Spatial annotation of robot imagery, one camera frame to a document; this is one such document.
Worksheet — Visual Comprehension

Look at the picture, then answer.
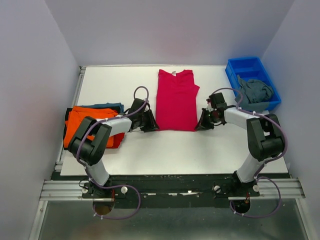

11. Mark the magenta t shirt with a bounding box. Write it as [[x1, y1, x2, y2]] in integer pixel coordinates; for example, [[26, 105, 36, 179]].
[[155, 69, 200, 132]]

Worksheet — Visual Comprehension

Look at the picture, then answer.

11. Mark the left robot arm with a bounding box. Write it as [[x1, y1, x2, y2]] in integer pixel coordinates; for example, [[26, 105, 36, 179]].
[[68, 98, 159, 198]]

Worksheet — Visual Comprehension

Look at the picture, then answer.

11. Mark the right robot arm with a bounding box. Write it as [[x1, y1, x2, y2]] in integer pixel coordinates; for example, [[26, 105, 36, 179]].
[[195, 92, 288, 196]]

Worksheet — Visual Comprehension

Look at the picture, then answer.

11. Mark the red folded t shirt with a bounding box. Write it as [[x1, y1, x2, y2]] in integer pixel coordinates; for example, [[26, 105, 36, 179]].
[[112, 132, 125, 149]]

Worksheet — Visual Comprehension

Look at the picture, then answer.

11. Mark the teal folded t shirt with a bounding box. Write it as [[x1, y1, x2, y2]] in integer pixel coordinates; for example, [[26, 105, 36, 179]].
[[83, 102, 124, 113]]

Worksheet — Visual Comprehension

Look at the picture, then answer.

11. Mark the grey crumpled t shirt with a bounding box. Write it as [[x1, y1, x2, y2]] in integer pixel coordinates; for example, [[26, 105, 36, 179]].
[[234, 75, 274, 112]]

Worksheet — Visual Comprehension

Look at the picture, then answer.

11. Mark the blue plastic bin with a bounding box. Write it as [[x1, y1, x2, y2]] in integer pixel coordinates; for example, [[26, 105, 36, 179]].
[[225, 56, 282, 111]]

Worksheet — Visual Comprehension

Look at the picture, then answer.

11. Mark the orange folded t shirt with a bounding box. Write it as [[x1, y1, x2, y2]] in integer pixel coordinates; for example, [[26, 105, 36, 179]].
[[67, 106, 119, 147]]

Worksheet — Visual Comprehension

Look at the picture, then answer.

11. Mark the black folded t shirt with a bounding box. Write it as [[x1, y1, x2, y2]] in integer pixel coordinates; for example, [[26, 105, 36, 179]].
[[62, 107, 73, 150]]

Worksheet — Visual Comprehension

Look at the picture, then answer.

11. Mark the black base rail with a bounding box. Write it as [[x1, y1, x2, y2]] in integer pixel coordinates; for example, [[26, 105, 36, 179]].
[[51, 169, 261, 209]]

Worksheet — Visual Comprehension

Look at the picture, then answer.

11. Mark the aluminium frame profile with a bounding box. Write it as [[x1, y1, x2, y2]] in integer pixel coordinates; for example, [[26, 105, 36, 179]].
[[39, 180, 112, 202]]

